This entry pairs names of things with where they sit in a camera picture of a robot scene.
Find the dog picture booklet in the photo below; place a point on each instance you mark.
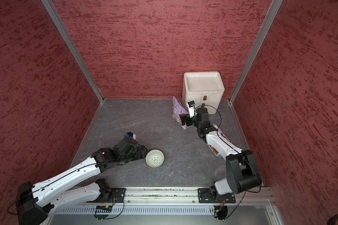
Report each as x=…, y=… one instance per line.
x=219, y=143

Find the white green patterned bowl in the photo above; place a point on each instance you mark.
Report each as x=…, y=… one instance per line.
x=155, y=158

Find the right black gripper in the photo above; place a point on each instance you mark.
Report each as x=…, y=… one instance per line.
x=187, y=118

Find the purple oats bag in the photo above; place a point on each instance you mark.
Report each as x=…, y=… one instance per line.
x=177, y=110

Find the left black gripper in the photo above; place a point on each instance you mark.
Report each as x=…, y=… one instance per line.
x=142, y=154

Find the left aluminium corner post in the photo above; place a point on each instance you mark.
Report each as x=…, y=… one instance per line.
x=54, y=15

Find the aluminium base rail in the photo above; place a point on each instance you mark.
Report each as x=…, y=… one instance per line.
x=173, y=206

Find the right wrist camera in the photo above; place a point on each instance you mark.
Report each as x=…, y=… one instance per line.
x=191, y=108

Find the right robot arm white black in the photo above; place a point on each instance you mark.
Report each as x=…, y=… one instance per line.
x=242, y=173

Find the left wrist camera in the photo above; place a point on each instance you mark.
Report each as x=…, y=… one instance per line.
x=131, y=135

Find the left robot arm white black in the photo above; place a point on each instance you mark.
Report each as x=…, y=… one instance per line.
x=36, y=202

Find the white three-drawer storage box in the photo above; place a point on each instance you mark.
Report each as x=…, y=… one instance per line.
x=203, y=88

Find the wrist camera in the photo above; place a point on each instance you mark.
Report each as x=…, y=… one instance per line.
x=191, y=108
x=131, y=135

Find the aluminium corner post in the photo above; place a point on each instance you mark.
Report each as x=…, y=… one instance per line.
x=54, y=15
x=270, y=16

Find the right aluminium corner post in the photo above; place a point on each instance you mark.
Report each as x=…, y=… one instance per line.
x=270, y=16

